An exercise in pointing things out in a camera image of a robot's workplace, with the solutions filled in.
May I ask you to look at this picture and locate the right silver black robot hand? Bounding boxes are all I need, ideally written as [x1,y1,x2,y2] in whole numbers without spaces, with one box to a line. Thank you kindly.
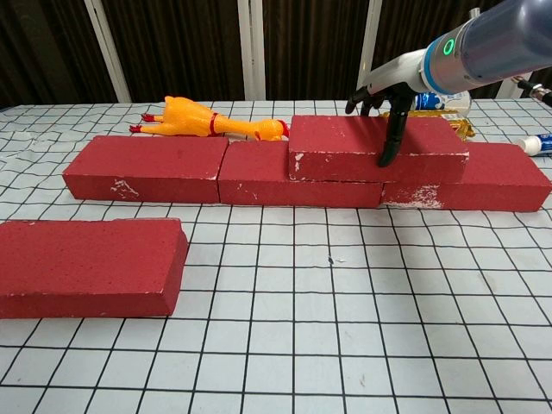
[345,49,432,168]

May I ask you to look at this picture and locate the red foam brick white scuffs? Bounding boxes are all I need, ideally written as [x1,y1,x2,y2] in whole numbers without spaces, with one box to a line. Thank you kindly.
[287,114,470,184]

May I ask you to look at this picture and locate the blue white drink can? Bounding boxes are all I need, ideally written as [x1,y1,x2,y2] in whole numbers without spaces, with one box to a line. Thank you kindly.
[413,88,472,116]

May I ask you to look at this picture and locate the gold biscuit packet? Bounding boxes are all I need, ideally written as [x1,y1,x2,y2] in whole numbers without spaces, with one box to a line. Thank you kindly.
[379,110,476,141]

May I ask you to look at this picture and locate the blue white toothpaste tube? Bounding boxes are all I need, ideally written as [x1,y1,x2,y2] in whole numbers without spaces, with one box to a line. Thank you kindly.
[520,133,552,157]

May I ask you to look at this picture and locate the yellow rubber chicken toy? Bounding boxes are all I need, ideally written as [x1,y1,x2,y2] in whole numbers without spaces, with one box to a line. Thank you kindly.
[129,96,291,141]

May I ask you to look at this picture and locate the white black checked tablecloth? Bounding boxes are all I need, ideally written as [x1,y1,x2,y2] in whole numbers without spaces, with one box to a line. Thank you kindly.
[0,98,552,414]

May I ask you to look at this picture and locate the white partition frame post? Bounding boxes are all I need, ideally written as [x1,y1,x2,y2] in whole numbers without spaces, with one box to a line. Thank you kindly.
[237,0,267,101]
[354,0,384,100]
[84,0,132,104]

